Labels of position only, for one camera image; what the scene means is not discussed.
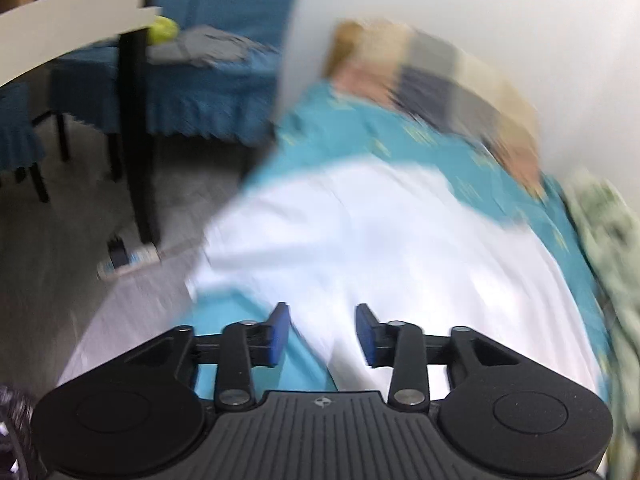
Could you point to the teal printed bedsheet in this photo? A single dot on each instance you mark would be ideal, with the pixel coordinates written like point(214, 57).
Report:
point(400, 145)

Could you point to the green fleece printed blanket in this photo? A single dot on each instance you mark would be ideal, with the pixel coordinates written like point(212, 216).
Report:
point(605, 230)

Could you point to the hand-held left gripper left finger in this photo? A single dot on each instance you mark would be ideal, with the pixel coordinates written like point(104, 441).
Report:
point(278, 335)

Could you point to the white power strip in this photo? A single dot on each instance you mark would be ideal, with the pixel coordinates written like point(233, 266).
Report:
point(140, 257)

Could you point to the checked pillow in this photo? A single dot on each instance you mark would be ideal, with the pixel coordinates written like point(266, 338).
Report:
point(450, 95)

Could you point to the yellow-green ball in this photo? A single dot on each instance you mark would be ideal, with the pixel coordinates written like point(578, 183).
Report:
point(162, 30)

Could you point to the blue quilted chair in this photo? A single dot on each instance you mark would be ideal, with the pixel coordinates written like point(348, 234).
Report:
point(17, 125)
point(210, 95)
point(85, 90)

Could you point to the white table with black leg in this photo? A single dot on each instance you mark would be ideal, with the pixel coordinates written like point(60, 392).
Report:
point(65, 20)

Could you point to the white shirt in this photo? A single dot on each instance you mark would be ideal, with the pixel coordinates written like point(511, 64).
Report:
point(375, 240)

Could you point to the dark patterned cloth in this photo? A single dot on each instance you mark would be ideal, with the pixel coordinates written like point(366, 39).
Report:
point(15, 410)

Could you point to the grey cloth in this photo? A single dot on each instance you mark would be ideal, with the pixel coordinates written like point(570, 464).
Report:
point(210, 47)

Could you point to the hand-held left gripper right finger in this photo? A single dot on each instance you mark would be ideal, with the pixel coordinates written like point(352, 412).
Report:
point(366, 336)

